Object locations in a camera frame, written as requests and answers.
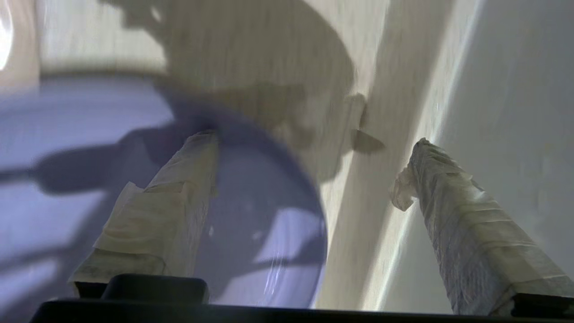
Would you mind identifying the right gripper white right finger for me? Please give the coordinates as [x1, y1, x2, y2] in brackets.
[389, 137, 574, 317]

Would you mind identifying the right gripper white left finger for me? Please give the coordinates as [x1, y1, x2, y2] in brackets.
[69, 130, 220, 299]

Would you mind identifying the purple plate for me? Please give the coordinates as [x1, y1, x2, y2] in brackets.
[0, 74, 329, 311]

